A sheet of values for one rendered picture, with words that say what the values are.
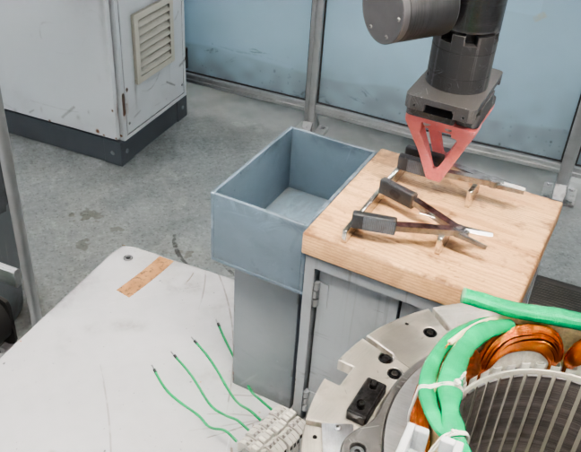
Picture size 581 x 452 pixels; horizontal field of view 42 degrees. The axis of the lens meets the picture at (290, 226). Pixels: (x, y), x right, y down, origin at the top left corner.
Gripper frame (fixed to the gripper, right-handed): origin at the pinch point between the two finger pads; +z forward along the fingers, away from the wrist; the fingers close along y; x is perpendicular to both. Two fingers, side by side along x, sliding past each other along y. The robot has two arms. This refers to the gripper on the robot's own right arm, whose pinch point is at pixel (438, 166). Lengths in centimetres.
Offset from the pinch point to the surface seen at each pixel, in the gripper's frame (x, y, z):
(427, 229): 2.3, 10.5, 0.4
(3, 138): -84, -22, 33
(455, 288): 6.3, 14.0, 2.9
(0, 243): -115, -42, 82
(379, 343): 4.0, 26.7, -0.1
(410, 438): 9.9, 41.1, -9.1
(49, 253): -129, -71, 110
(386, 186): -3.3, 5.9, 0.3
